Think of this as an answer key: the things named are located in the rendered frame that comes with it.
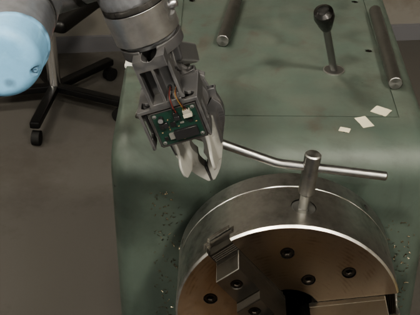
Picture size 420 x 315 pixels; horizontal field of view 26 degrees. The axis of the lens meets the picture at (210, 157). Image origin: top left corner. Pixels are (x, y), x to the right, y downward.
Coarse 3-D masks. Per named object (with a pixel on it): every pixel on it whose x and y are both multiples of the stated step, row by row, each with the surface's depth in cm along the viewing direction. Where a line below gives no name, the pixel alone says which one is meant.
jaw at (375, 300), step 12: (312, 300) 127; (336, 300) 126; (348, 300) 125; (360, 300) 125; (372, 300) 125; (384, 300) 124; (312, 312) 124; (324, 312) 124; (336, 312) 124; (348, 312) 123; (360, 312) 123; (372, 312) 123; (384, 312) 122
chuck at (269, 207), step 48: (288, 192) 125; (192, 240) 128; (240, 240) 120; (288, 240) 120; (336, 240) 120; (384, 240) 130; (192, 288) 125; (288, 288) 125; (336, 288) 125; (384, 288) 125
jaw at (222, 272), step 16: (224, 240) 122; (224, 256) 122; (240, 256) 120; (224, 272) 119; (240, 272) 118; (256, 272) 122; (224, 288) 120; (240, 288) 120; (256, 288) 120; (272, 288) 123; (240, 304) 120; (256, 304) 119; (272, 304) 120
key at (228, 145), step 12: (144, 120) 117; (228, 144) 118; (252, 156) 118; (264, 156) 118; (288, 168) 119; (300, 168) 119; (324, 168) 119; (336, 168) 119; (348, 168) 119; (384, 180) 119
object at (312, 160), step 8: (312, 152) 118; (304, 160) 118; (312, 160) 117; (320, 160) 118; (304, 168) 118; (312, 168) 118; (304, 176) 119; (312, 176) 119; (304, 184) 120; (312, 184) 120; (304, 192) 120; (312, 192) 120; (304, 200) 121; (304, 208) 122
